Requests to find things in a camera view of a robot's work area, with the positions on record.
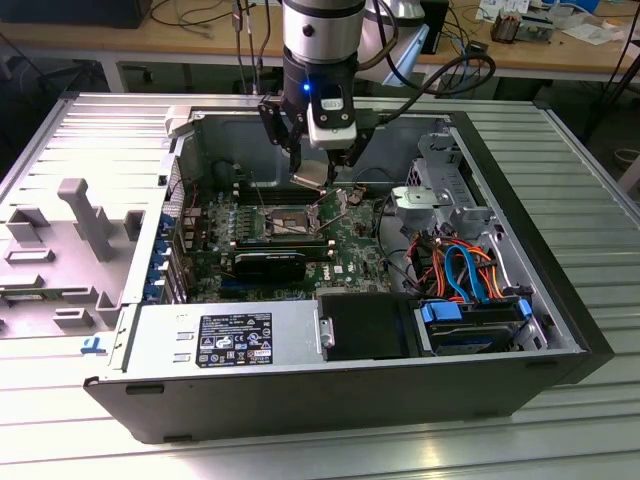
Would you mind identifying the black PC case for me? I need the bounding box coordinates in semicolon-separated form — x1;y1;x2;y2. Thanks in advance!
82;102;616;446

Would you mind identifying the black camera cable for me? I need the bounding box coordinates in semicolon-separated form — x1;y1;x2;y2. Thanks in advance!
357;52;497;126

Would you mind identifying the black graphics card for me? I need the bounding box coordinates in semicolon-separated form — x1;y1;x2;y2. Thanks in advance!
232;249;307;282

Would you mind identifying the black computer box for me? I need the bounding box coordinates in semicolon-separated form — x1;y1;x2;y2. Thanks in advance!
0;0;151;30

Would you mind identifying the white paper sheet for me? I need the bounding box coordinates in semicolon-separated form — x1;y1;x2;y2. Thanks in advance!
562;19;626;47

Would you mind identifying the CPU socket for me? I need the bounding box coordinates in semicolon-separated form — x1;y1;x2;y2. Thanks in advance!
263;202;326;242

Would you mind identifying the wooden desk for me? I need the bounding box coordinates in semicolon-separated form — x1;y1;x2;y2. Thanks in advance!
0;0;640;86

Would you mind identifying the metal socket cover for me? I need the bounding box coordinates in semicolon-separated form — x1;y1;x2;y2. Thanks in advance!
303;193;329;237

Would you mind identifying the green RAM stick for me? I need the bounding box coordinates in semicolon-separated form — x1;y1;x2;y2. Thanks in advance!
0;292;66;302

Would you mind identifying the pale gray case latch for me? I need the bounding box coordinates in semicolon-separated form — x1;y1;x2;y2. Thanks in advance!
162;104;195;139

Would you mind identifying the green motherboard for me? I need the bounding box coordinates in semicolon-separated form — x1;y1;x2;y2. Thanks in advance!
182;182;401;304

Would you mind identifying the blue wire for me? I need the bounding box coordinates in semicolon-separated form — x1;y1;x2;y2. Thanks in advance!
443;243;494;306

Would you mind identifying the gray metal device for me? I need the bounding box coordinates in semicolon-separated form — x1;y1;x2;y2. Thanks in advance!
519;13;556;42

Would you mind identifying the gray parts rack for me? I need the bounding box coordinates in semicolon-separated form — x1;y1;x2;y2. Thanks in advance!
0;177;147;342

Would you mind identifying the silver metal latch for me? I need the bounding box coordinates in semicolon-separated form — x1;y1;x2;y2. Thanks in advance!
318;315;336;350

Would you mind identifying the black upright box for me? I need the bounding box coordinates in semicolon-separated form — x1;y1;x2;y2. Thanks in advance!
420;0;451;56

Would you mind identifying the silver power supply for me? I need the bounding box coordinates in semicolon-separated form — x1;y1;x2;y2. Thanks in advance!
107;299;324;374

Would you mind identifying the orange wire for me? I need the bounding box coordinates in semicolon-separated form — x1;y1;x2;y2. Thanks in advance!
410;238;504;302

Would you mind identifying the hard disk in blue carrier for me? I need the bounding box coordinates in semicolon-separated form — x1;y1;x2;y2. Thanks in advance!
413;295;532;357

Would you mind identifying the silver CPU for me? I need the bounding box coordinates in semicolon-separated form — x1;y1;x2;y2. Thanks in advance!
288;160;329;195

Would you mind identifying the silver metal bracket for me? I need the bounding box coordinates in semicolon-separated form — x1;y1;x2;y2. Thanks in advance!
391;184;451;232

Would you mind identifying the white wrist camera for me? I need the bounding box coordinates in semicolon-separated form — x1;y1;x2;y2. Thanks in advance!
306;84;359;150

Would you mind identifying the thin metal locking lever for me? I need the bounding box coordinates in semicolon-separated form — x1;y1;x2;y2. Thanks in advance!
316;208;352;235
251;172;267;212

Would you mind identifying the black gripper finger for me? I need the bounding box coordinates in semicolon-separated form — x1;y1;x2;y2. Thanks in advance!
256;94;305;177
326;126;375;190

